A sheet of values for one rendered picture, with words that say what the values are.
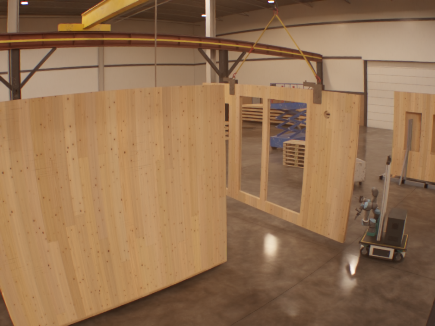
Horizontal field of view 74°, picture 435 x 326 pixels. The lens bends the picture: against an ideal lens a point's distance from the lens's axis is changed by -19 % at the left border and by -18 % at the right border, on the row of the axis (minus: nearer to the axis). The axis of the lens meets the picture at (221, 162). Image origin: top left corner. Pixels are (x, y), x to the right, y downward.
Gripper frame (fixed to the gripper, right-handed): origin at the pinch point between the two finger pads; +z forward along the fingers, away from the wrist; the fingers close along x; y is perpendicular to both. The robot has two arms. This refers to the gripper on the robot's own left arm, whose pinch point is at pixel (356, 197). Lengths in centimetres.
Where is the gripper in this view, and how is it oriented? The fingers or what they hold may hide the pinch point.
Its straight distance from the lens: 643.3
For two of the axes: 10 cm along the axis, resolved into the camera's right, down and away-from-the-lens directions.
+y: -7.9, 1.4, -5.9
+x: -0.1, 9.7, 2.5
